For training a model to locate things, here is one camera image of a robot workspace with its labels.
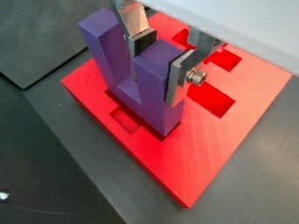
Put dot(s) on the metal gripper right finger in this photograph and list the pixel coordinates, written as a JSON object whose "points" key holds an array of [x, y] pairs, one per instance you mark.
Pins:
{"points": [[184, 67]]}

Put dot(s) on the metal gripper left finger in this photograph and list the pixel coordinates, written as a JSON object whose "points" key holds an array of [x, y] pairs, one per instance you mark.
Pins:
{"points": [[139, 35]]}

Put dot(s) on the purple U-shaped block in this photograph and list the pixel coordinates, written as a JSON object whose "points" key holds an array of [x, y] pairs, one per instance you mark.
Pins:
{"points": [[135, 79]]}

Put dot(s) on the red board with cutouts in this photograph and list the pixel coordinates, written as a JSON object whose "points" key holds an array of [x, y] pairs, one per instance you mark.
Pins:
{"points": [[220, 111]]}

